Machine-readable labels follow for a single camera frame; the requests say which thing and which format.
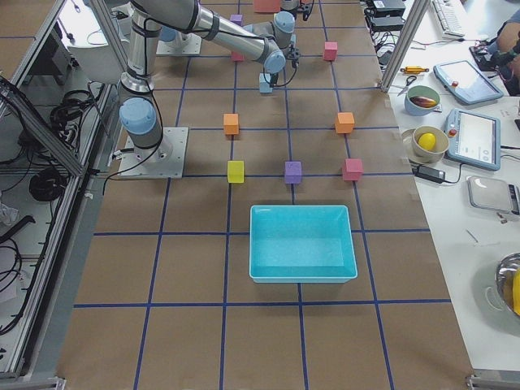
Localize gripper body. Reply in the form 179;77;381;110
269;73;279;86

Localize light blue block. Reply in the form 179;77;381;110
258;73;273;94

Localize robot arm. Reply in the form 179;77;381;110
159;0;314;48
119;1;298;101

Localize pink block near base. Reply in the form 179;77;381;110
231;51;245;63

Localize orange block near bases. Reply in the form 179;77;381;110
223;113;240;136

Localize pink block front middle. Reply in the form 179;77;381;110
323;41;338;62

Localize purple block near pink tray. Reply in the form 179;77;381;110
230;14;243;26

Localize pink tray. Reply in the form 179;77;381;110
253;0;280;14

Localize orange block far side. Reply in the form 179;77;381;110
335;112;355;134

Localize purple block near teal tray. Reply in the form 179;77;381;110
284;161;302;184

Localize yellow block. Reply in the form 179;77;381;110
227;160;245;184

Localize pink block far corner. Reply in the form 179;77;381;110
341;158;364;181

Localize black scissors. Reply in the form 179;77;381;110
398;75;417;96

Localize gold metal cylinder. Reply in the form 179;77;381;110
400;66;430;75

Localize light blue bowl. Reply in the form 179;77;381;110
404;85;440;116

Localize yellow lemon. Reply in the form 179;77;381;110
417;132;436;152

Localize cream bowl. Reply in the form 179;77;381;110
411;126;449;163

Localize teal tray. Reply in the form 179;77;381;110
249;205;358;284

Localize white keyboard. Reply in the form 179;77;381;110
430;0;466;38

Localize teach pendant far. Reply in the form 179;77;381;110
433;60;504;106

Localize teach pendant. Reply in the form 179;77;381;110
433;60;504;106
444;109;501;171

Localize black power adapter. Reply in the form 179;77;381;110
412;165;445;184

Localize teach pendant near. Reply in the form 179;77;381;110
444;109;501;171

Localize white scale device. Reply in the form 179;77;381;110
466;175;519;215

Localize steel bowl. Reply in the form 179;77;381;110
484;253;519;322

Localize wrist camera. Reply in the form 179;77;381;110
286;45;301;69

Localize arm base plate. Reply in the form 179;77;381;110
156;33;202;57
118;127;189;179

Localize aluminium frame post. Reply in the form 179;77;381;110
379;0;430;93

